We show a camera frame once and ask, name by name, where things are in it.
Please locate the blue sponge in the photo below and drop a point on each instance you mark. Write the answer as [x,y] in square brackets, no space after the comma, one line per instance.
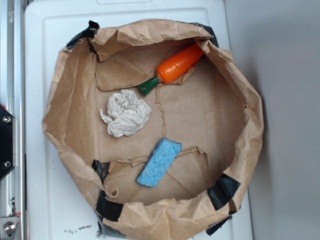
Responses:
[159,162]

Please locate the brown paper bag bin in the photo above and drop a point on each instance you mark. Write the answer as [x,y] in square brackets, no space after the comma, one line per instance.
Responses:
[212,110]

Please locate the crumpled white paper towel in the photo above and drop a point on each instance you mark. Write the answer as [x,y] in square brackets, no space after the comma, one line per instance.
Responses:
[126,114]

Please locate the orange plastic toy carrot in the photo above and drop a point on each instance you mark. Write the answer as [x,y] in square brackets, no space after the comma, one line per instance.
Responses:
[172,68]

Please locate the white plastic tray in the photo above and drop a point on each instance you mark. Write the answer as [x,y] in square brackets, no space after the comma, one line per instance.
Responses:
[56,209]

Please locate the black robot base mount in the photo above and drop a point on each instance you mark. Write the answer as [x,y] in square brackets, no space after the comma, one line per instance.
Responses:
[7,142]

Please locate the aluminium frame rail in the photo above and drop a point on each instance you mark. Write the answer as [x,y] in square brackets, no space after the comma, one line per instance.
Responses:
[13,207]

